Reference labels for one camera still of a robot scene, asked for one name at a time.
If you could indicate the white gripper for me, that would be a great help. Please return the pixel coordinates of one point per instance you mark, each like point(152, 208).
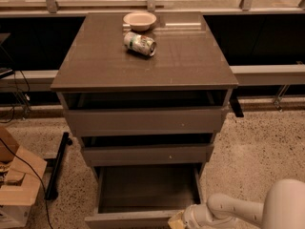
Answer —
point(194, 216)

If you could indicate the grey bottom drawer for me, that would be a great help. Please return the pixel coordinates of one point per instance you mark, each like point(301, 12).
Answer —
point(143, 196)

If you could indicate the grey drawer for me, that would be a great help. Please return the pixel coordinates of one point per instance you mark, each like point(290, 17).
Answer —
point(145, 155)
point(143, 196)
point(145, 122)

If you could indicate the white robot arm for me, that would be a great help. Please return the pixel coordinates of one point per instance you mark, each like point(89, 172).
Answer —
point(283, 208)

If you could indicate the grey middle drawer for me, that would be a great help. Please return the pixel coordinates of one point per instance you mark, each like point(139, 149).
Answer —
point(145, 155)

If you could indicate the grey top drawer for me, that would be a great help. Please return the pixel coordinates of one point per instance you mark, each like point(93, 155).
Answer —
point(145, 122)

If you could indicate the grey drawer cabinet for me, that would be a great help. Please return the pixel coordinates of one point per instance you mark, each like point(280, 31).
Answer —
point(188, 71)

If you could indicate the black stand leg left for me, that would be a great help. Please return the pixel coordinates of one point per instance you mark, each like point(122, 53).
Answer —
point(55, 165)

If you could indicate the black stand leg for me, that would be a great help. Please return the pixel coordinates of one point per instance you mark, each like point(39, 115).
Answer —
point(235, 104)
point(55, 165)

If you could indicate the black stand leg right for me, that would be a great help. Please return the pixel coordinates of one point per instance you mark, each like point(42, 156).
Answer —
point(235, 104)

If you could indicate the open cardboard box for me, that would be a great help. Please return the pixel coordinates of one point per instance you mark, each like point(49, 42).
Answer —
point(21, 171)

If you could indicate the green white drink can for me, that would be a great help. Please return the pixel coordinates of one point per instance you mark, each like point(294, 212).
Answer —
point(140, 43)

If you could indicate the beige bowl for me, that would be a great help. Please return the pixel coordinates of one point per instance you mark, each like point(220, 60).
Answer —
point(139, 21)

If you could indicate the metal ledge bracket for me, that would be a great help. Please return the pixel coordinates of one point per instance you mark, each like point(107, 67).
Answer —
point(279, 95)

